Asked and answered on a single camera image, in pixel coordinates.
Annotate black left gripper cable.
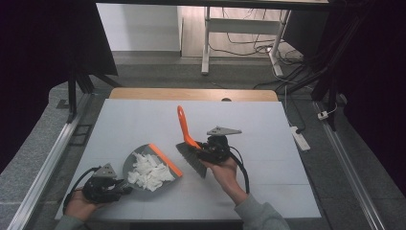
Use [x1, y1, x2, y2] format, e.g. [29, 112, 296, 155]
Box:
[62, 166, 102, 215]

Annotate person's left hand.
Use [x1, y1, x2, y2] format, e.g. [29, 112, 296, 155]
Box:
[64, 191, 106, 221]

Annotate pile of white paper scraps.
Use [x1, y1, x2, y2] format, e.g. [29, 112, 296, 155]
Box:
[127, 151, 176, 193]

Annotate grey dustpan with orange edge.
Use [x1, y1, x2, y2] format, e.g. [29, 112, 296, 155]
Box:
[123, 143, 184, 194]

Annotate wooden table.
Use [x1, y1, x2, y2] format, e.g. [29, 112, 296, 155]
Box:
[109, 88, 279, 103]

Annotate black curtain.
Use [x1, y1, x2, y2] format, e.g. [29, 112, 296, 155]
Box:
[0, 0, 119, 173]
[283, 0, 406, 193]

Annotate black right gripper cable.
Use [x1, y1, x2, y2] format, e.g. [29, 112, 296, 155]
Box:
[229, 146, 251, 195]

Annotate tangle of black floor cables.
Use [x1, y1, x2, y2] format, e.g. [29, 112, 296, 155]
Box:
[209, 8, 305, 91]

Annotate white power strip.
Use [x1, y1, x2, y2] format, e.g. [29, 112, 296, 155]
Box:
[289, 126, 311, 151]

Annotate black rectangular floor bracket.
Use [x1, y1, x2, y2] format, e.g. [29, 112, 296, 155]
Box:
[68, 124, 94, 148]

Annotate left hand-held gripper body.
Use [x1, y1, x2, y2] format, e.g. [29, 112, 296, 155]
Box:
[81, 162, 121, 204]

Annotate orange hand brush grey bristles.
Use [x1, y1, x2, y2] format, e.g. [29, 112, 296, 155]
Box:
[175, 104, 208, 179]

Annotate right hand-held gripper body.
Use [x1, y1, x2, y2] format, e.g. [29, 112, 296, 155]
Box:
[204, 126, 242, 165]

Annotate black metal stand legs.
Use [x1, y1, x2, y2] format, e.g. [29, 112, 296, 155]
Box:
[65, 63, 123, 125]
[276, 61, 340, 132]

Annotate aluminium floor rail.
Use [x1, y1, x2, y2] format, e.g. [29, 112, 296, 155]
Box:
[313, 100, 387, 230]
[6, 92, 94, 230]

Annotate person's right hand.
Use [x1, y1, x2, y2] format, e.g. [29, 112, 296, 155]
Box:
[201, 158, 248, 205]

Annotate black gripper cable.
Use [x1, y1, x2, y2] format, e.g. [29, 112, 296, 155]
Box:
[229, 146, 251, 195]
[62, 166, 102, 215]

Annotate white metal desk frame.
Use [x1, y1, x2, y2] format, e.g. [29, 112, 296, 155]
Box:
[200, 6, 292, 78]

